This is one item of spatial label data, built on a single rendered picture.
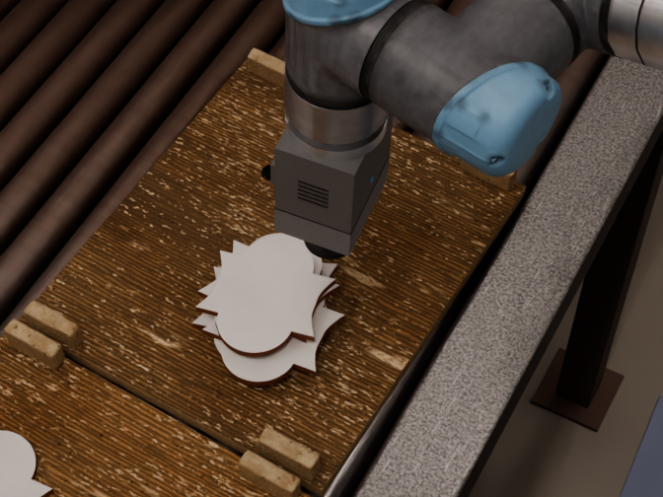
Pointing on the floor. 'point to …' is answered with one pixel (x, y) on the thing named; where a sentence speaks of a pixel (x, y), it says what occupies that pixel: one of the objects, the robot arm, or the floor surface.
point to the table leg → (601, 312)
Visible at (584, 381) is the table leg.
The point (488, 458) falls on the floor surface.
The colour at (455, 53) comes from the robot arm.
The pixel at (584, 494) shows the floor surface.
